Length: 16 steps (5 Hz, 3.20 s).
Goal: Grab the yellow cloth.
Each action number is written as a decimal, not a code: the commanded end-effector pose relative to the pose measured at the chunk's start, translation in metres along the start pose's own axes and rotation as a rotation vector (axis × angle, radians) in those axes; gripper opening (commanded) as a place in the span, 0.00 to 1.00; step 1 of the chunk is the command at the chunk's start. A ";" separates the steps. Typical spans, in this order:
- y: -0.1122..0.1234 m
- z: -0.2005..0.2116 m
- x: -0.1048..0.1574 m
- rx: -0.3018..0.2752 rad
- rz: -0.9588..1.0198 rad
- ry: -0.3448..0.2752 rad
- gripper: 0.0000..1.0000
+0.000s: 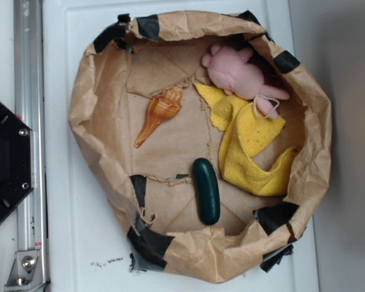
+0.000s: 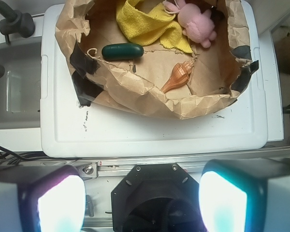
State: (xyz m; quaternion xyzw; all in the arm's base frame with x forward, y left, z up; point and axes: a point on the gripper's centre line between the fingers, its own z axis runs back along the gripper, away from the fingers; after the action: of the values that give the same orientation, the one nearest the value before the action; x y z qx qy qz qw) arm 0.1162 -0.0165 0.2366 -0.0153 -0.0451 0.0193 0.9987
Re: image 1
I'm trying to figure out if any yellow microfiber cloth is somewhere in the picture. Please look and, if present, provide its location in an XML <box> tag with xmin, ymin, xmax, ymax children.
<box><xmin>195</xmin><ymin>83</ymin><xmax>298</xmax><ymax>196</ymax></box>

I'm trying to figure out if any orange plastic conch shell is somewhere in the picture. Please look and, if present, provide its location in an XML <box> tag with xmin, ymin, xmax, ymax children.
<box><xmin>134</xmin><ymin>84</ymin><xmax>183</xmax><ymax>148</ymax></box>

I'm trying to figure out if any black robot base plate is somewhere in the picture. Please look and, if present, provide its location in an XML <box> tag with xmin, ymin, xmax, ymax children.
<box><xmin>0</xmin><ymin>102</ymin><xmax>33</xmax><ymax>225</ymax></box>

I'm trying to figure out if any metal corner bracket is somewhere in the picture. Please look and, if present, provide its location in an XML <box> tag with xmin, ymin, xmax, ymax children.
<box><xmin>4</xmin><ymin>250</ymin><xmax>44</xmax><ymax>291</ymax></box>

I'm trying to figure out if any aluminium extrusion rail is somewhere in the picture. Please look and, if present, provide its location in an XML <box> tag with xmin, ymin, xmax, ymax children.
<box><xmin>13</xmin><ymin>1</ymin><xmax>50</xmax><ymax>291</ymax></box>

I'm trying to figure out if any brown paper bin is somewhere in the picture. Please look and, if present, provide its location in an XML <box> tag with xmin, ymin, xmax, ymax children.
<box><xmin>68</xmin><ymin>11</ymin><xmax>332</xmax><ymax>283</ymax></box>

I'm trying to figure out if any pink plush toy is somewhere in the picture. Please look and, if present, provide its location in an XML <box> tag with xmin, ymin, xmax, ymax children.
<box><xmin>201</xmin><ymin>44</ymin><xmax>290</xmax><ymax>120</ymax></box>

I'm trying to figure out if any dark green toy cucumber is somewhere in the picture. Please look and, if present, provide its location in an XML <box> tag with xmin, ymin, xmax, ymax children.
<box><xmin>192</xmin><ymin>158</ymin><xmax>220</xmax><ymax>225</ymax></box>

